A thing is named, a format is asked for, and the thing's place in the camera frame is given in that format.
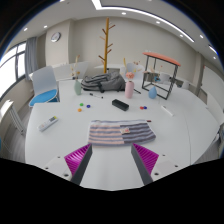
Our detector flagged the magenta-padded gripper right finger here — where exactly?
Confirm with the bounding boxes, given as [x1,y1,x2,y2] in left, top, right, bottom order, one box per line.
[130,143,183,186]

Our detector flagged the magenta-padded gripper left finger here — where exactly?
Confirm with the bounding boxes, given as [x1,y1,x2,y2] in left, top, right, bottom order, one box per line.
[42,143,93,186]

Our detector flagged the pink grey striped towel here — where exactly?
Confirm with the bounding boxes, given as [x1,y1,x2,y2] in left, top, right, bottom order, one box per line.
[87,119,157,147]

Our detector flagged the white remote control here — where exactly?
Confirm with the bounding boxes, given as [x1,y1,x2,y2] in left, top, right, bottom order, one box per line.
[37,115,59,132]

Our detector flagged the black whiteboard eraser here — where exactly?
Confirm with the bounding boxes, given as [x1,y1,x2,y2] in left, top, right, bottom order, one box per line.
[111,98,130,112]

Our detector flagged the blue vase with stems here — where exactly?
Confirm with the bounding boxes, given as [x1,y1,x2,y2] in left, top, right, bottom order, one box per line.
[147,68,158,100]

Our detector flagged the black marker pen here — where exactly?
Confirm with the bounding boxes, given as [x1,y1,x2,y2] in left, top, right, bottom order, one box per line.
[89,92,104,100]

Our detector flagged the pink vase with flowers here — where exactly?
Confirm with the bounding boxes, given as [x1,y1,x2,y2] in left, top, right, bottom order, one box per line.
[123,70,136,100]

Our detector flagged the green vase with dried stems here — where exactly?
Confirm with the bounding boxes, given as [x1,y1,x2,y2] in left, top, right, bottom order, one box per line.
[69,54,83,97]

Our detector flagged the white slatted chair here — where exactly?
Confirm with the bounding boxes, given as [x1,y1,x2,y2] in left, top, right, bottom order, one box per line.
[0,99,26,138]

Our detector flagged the grey backpack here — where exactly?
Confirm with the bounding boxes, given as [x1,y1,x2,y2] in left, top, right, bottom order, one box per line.
[80,71,127,94]

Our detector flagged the white chair with blue cushion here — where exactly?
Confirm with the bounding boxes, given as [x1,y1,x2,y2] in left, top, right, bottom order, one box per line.
[28,65,61,108]

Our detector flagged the window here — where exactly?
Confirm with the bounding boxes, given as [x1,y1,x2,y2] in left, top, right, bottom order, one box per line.
[0,41,27,99]

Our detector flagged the grey curtain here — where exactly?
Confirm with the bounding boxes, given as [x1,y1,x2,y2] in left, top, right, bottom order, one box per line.
[24,36,39,81]

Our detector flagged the wooden coat rack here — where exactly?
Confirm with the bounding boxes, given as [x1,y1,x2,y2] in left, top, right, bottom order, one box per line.
[98,17,117,74]

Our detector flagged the long ceiling light strip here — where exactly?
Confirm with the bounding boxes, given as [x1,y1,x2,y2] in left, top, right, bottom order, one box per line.
[91,0,196,44]

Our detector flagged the round ceiling lights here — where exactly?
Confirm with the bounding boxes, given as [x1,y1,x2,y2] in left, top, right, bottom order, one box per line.
[22,9,219,54]

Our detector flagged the black-frame stand with orange top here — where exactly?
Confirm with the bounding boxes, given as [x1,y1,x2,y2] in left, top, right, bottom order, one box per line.
[141,50,182,101]

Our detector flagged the round wall clock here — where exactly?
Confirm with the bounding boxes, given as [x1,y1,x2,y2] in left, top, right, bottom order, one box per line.
[50,31,62,43]

